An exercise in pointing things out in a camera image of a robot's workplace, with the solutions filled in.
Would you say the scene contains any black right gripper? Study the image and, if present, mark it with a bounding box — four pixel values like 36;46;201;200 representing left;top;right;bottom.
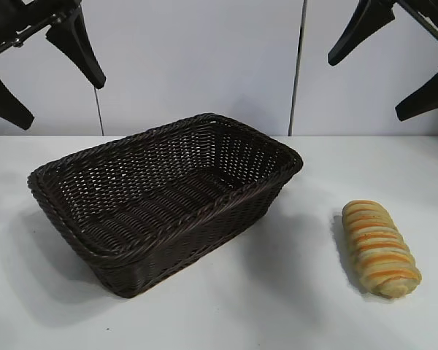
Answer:
327;0;438;123

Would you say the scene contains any long striped bread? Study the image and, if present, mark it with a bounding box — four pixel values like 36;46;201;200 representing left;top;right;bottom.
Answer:
341;199;423;298

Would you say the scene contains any dark brown woven basket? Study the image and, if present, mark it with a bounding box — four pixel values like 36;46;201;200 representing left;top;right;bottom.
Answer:
26;112;303;300

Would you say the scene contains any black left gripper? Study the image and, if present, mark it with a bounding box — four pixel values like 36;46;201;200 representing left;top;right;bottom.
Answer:
0;0;107;131

